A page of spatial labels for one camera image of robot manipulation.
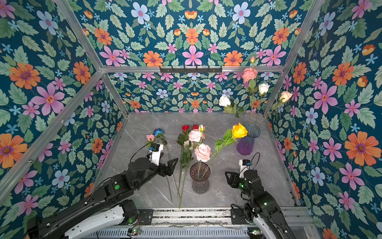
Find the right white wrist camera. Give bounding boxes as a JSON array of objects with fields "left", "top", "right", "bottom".
[{"left": 239, "top": 159, "right": 252, "bottom": 178}]

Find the large pink rose stem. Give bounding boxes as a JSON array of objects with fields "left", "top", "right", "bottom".
[{"left": 194, "top": 143, "right": 211, "bottom": 179}]

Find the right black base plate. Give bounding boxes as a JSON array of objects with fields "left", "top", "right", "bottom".
[{"left": 230, "top": 208, "right": 254, "bottom": 225}]

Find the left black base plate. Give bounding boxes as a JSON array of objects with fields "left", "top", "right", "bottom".
[{"left": 138, "top": 209, "right": 154, "bottom": 226}]

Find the cream white rose stem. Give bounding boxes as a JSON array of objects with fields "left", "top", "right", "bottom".
[{"left": 264, "top": 91, "right": 292, "bottom": 120}]

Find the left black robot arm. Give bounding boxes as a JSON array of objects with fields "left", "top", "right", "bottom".
[{"left": 26, "top": 157, "right": 178, "bottom": 239}]

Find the aluminium mounting rail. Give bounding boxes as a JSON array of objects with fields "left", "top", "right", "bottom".
[{"left": 68, "top": 207, "right": 314, "bottom": 228}]

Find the black hook rail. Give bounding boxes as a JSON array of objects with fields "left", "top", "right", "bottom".
[{"left": 159, "top": 66, "right": 223, "bottom": 74}]

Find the small white bud stem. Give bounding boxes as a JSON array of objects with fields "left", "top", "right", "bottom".
[{"left": 253, "top": 83, "right": 270, "bottom": 120}]

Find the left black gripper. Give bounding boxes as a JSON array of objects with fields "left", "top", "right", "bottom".
[{"left": 135, "top": 151, "right": 181, "bottom": 190}]

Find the yellow orange rose stem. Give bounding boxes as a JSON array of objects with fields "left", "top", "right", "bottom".
[{"left": 202, "top": 123, "right": 248, "bottom": 178}]

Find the dark mauve glass vase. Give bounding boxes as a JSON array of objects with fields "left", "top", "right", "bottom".
[{"left": 190, "top": 162, "right": 211, "bottom": 194}]

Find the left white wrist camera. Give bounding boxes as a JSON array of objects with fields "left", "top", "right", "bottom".
[{"left": 148, "top": 143, "right": 164, "bottom": 166}]

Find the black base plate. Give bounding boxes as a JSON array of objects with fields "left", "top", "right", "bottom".
[
  {"left": 138, "top": 209, "right": 154, "bottom": 226},
  {"left": 230, "top": 208, "right": 254, "bottom": 225}
]

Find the pink carnation stem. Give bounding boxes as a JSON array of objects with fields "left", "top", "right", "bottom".
[{"left": 243, "top": 56, "right": 258, "bottom": 124}]

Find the artificial flower bunch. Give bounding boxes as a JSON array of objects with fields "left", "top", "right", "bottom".
[{"left": 145, "top": 124, "right": 207, "bottom": 209}]

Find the purple blue glass vase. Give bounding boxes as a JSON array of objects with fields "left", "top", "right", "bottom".
[{"left": 236, "top": 124, "right": 261, "bottom": 156}]

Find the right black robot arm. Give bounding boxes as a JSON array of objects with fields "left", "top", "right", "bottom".
[{"left": 225, "top": 169, "right": 295, "bottom": 239}]

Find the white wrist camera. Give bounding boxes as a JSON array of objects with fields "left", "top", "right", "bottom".
[
  {"left": 239, "top": 159, "right": 252, "bottom": 178},
  {"left": 148, "top": 143, "right": 164, "bottom": 166}
]

